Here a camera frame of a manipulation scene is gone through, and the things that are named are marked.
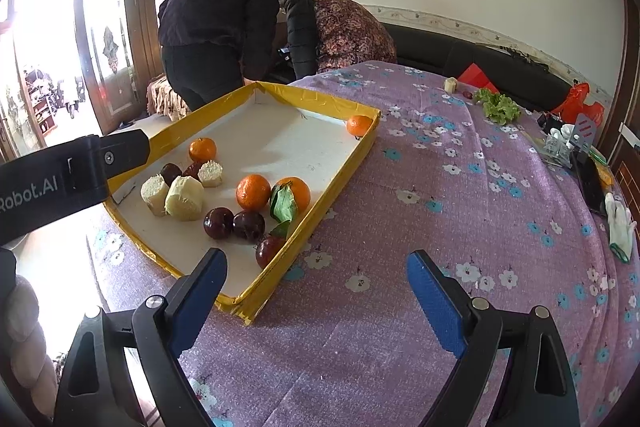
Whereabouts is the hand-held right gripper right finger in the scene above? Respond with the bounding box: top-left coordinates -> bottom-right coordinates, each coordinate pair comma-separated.
406,249 -> 581,427

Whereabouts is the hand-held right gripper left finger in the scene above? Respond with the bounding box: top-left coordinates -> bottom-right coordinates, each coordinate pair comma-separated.
52,248 -> 228,427

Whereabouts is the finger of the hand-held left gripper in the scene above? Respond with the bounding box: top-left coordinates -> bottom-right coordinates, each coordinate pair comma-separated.
97,129 -> 152,180

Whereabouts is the orange tangerine with leaf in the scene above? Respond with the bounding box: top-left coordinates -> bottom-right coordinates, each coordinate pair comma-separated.
269,176 -> 312,239

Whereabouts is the yellow cardboard tray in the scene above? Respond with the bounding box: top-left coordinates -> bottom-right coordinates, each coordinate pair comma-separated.
102,81 -> 382,325

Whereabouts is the purple floral tablecloth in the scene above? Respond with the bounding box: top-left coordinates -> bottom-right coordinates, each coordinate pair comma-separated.
85,61 -> 640,427

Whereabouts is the wooden glass door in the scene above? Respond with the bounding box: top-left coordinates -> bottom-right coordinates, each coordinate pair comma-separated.
65,0 -> 196,135

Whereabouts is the black flat case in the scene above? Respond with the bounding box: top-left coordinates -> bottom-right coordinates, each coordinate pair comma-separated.
575,152 -> 608,214

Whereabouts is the clear plastic bag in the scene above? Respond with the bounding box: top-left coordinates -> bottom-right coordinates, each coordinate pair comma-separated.
542,132 -> 573,165

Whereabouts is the white work glove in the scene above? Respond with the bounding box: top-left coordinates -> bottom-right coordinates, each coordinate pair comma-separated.
604,192 -> 638,264

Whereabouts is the green lettuce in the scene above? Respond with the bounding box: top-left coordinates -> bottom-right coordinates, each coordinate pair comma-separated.
472,88 -> 522,125

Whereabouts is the yellow snack packet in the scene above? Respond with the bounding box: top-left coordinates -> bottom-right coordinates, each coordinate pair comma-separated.
595,152 -> 616,188

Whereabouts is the red bag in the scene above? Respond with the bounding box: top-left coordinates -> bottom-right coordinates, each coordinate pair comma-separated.
457,63 -> 501,94

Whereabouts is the grey slotted spatula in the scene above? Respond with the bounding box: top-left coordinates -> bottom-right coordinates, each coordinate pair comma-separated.
572,113 -> 601,152

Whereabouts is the wooden cabinet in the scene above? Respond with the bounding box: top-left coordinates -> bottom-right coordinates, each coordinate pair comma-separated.
614,157 -> 640,202

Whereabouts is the orange plastic bag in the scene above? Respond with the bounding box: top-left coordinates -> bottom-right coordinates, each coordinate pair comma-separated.
550,83 -> 606,128

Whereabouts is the black sofa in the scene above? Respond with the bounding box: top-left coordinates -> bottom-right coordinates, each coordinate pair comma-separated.
377,21 -> 573,112

